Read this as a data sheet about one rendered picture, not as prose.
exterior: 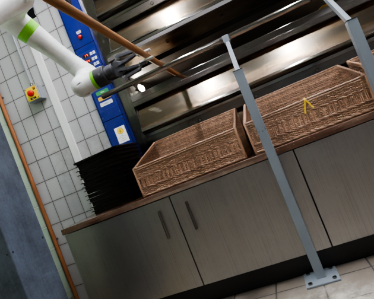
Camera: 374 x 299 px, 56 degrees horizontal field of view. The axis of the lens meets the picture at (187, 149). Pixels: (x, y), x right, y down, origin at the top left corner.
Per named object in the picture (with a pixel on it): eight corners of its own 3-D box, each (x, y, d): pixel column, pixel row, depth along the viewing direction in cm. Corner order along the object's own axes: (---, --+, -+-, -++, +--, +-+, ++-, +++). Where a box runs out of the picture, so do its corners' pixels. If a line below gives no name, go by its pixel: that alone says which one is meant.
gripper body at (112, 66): (107, 67, 173) (124, 59, 171) (114, 83, 173) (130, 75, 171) (101, 64, 166) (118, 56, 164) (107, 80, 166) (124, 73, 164)
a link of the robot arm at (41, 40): (23, 47, 167) (35, 29, 162) (30, 39, 176) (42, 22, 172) (88, 93, 183) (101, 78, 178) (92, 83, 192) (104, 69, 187)
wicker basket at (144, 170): (168, 183, 221) (152, 142, 222) (254, 150, 208) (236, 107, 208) (141, 199, 174) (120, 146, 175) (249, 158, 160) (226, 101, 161)
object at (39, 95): (35, 104, 241) (29, 90, 241) (47, 98, 239) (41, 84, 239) (28, 103, 234) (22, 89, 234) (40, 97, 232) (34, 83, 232)
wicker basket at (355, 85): (259, 148, 208) (242, 104, 208) (357, 110, 193) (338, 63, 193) (253, 155, 161) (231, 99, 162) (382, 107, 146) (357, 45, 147)
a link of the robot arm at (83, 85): (77, 104, 172) (63, 86, 166) (82, 92, 182) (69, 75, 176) (102, 93, 169) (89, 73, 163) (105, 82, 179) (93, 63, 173)
